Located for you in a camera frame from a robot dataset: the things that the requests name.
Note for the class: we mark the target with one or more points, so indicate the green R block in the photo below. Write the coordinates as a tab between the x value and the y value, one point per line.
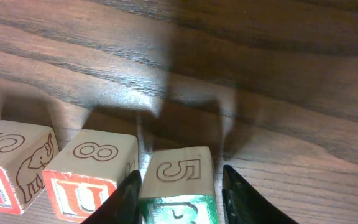
179	187

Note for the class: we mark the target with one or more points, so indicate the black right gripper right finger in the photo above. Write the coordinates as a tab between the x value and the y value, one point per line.
243	204

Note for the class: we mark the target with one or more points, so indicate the red E block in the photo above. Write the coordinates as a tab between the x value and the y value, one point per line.
25	151

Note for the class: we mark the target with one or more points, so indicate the red U block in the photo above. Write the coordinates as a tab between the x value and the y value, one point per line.
82	176

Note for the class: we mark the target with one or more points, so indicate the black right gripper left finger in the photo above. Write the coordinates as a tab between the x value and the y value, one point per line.
122	207

